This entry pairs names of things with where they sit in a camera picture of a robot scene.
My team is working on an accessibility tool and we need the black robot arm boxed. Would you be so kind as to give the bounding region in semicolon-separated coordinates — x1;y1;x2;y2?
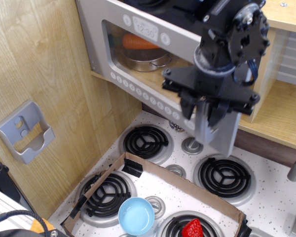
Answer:
127;0;270;126

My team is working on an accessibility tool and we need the wooden shelf unit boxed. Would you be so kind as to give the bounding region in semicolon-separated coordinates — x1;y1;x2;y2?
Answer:
91;0;296;153

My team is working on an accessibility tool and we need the back left stove burner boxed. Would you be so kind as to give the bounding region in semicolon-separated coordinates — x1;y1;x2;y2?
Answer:
119;124;174;165

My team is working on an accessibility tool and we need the light blue bowl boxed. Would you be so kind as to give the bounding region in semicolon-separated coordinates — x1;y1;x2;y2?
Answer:
118;197;155;236

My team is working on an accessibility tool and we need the steel cooking pot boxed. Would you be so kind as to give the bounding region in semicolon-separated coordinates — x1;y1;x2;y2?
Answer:
122;48;172;72

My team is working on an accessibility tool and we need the stove burner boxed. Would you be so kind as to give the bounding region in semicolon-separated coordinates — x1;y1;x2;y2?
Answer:
119;124;174;165
80;171;137;228
192;154;256;207
156;210;224;237

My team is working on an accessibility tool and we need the brown cardboard frame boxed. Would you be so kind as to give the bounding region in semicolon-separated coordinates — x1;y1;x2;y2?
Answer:
61;153;252;237

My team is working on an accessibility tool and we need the black braided cable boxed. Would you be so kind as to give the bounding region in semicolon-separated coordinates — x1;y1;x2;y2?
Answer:
0;209;50;237

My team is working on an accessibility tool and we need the small front stove ring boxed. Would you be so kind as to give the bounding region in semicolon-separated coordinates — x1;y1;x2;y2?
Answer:
144;196;166;219

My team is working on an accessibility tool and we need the red toy strawberry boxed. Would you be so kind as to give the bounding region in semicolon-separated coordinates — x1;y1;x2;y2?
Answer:
181;218;204;237

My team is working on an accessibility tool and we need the small stove ring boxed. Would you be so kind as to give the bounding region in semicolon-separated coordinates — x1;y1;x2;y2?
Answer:
165;164;187;179
144;196;166;219

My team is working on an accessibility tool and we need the back right stove burner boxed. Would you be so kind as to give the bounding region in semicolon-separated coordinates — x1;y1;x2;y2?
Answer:
192;154;256;207

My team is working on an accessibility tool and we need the front left stove burner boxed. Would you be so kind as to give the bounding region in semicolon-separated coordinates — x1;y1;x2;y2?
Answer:
80;171;137;228

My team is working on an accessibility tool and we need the orange toy food piece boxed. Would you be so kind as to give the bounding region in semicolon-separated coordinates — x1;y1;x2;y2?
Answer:
30;219;55;234

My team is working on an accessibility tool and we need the grey stove knob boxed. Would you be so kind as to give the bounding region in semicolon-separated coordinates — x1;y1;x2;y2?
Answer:
181;137;204;155

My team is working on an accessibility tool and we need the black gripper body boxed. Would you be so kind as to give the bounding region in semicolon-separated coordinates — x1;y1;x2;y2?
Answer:
161;66;260;115

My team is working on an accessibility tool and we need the grey toy microwave door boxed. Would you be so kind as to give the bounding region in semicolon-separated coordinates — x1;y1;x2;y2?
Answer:
75;0;242;158

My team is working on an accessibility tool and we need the front right stove burner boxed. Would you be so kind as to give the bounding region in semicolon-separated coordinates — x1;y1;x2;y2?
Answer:
156;210;224;237

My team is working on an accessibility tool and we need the small middle stove ring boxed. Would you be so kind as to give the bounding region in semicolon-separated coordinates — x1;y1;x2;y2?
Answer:
165;164;187;179

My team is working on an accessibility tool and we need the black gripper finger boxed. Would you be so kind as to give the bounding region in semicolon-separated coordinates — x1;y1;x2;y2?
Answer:
179;90;199;119
208;101;232;127

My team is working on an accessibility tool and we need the hanging metal strainer spoon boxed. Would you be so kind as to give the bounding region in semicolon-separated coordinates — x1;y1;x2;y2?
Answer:
169;121;185;133

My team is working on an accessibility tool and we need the grey wall holder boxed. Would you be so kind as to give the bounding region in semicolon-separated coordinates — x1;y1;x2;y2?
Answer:
0;99;55;164

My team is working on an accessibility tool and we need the orange toy carrot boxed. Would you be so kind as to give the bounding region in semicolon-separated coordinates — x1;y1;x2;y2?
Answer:
122;34;160;50

